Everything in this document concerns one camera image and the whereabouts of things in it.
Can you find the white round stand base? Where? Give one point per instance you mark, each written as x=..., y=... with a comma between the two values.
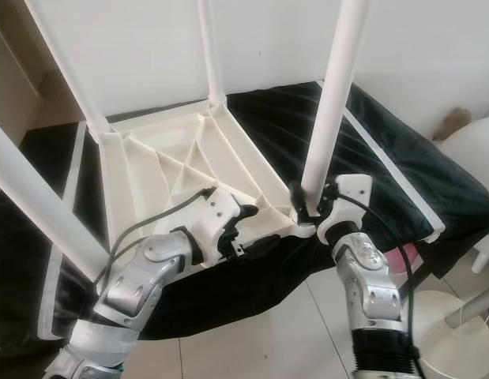
x=457, y=332

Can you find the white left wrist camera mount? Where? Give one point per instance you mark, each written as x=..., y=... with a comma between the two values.
x=216, y=223

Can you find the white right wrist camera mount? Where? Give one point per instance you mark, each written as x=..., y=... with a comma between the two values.
x=347, y=204

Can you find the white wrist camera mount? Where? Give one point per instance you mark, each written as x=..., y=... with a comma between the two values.
x=347, y=204
x=216, y=223

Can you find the pink plastic object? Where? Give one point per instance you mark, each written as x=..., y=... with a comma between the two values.
x=404, y=254

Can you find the white plastic children table top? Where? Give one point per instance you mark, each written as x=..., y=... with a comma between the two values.
x=173, y=162

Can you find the brown wooden door frame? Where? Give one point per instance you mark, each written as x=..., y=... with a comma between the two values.
x=23, y=35

